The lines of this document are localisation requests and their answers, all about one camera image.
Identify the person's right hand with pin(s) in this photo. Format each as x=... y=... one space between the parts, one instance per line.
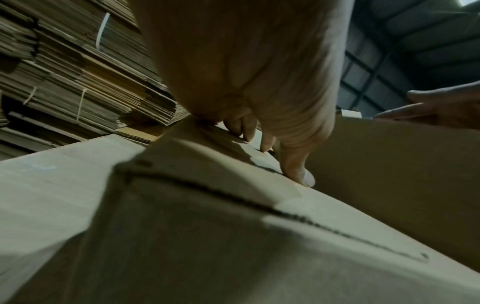
x=442 y=110

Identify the brown cardboard box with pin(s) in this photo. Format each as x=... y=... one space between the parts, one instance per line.
x=225 y=249

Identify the stacks of flat cardboard bundles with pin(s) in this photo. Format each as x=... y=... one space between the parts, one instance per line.
x=60 y=71

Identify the person's left hand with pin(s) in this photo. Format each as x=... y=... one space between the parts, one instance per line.
x=247 y=59

